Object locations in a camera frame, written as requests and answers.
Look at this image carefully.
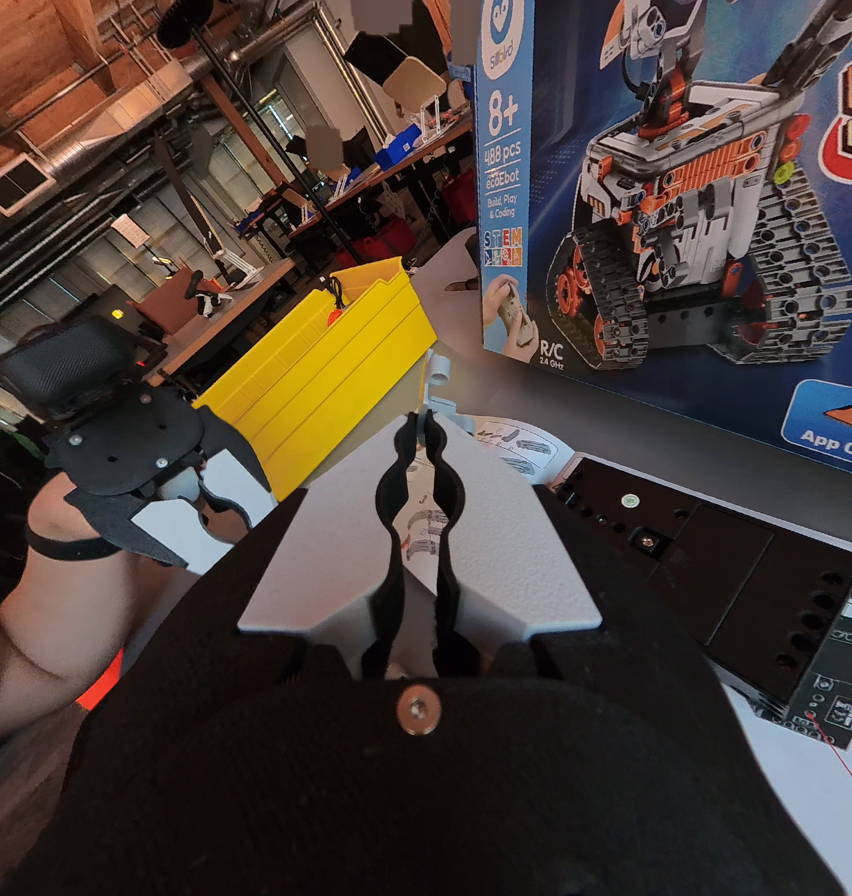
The brown cardboard box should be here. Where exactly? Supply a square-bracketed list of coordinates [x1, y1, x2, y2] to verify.
[128, 269, 224, 337]

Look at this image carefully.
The small grey connector brick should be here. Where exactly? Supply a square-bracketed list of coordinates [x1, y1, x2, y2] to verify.
[419, 350, 477, 436]

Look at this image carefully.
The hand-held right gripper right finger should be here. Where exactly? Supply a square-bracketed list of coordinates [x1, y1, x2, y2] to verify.
[426, 412, 603, 679]

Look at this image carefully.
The silver ventilation duct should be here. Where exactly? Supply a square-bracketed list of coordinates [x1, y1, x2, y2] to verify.
[0, 0, 343, 232]

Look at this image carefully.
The wooden work table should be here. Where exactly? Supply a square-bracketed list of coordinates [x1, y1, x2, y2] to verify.
[146, 258, 297, 382]

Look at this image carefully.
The black battery box brick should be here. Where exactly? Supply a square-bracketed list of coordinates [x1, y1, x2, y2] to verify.
[552, 455, 852, 709]

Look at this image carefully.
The white instruction booklet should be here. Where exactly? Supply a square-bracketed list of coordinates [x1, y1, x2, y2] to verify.
[391, 416, 852, 896]

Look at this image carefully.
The red crate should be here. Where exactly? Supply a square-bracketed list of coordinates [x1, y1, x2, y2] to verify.
[335, 217, 437, 270]

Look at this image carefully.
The person's left hand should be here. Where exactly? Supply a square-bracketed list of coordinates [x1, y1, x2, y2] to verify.
[27, 473, 109, 544]

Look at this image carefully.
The black wristband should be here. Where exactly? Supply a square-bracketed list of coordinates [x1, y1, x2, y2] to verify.
[26, 525, 122, 562]

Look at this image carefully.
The red orange panel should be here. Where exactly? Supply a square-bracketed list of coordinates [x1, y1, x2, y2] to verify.
[76, 647, 126, 711]

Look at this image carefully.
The person's left forearm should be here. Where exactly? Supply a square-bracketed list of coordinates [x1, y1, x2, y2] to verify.
[0, 546, 196, 746]

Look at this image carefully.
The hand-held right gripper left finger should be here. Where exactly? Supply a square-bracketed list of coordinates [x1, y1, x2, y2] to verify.
[237, 412, 423, 680]

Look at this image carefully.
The blue robot kit box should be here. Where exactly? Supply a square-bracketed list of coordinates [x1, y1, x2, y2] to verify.
[471, 0, 852, 484]

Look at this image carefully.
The white ceiling vent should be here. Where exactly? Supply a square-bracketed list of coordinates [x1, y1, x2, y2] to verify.
[0, 154, 56, 214]

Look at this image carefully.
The yellow plastic bin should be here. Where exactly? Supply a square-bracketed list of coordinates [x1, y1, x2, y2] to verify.
[191, 255, 439, 502]

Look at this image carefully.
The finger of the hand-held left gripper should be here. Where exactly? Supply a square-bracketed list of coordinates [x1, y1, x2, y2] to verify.
[128, 498, 251, 571]
[201, 448, 279, 527]

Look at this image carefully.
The grey desk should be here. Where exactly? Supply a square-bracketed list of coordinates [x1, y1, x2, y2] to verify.
[118, 227, 852, 896]

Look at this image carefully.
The long wooden workbench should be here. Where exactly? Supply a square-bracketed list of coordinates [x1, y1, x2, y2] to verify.
[237, 115, 476, 239]

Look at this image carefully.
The blue storage bin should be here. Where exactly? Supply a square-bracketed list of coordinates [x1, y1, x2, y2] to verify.
[373, 125, 424, 172]

